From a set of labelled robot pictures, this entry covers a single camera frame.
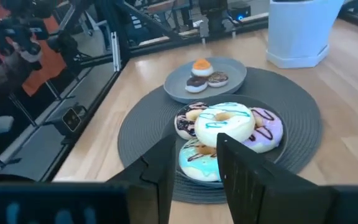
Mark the mini brown speckled donut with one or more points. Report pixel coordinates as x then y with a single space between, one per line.
218 79

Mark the dark grey plate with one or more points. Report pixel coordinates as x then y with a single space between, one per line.
169 130

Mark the large white glazed donut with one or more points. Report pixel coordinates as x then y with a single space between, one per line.
228 130

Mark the light grey plate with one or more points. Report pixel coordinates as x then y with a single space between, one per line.
176 84

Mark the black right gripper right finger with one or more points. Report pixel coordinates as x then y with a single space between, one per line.
247 186

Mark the silver frame bracket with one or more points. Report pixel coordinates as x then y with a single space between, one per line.
115 51

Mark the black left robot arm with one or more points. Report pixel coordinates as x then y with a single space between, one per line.
213 15

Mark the large green glazed donut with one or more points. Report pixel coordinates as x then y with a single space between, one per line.
197 168

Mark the person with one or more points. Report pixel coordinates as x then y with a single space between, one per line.
51 65

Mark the large pink glazed donut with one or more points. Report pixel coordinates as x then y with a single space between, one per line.
269 133

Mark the mini orange glazed donut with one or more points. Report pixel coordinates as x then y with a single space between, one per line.
202 66

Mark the small black exterior camera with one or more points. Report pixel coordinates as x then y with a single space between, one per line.
71 119

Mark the black box with blue light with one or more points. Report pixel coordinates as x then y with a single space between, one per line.
239 12

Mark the round dark grey woven placemat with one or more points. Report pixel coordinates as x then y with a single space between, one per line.
148 124

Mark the white faceted plant pot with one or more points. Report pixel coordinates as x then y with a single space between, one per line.
300 34

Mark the large chocolate glazed donut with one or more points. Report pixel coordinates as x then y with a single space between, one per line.
183 124

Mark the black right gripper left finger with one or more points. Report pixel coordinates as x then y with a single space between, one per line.
154 186

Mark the mini dark chocolate donut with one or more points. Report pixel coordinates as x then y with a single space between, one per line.
196 84

